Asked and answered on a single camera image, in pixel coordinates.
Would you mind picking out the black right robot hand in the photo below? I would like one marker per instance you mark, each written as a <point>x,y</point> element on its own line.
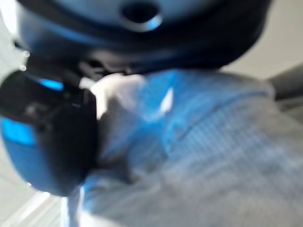
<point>71,42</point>

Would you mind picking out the dark grey sofa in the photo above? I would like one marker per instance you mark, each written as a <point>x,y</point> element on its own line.
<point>287,86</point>

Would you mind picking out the grey blue checked garment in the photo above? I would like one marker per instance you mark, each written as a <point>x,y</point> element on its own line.
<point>189,153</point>

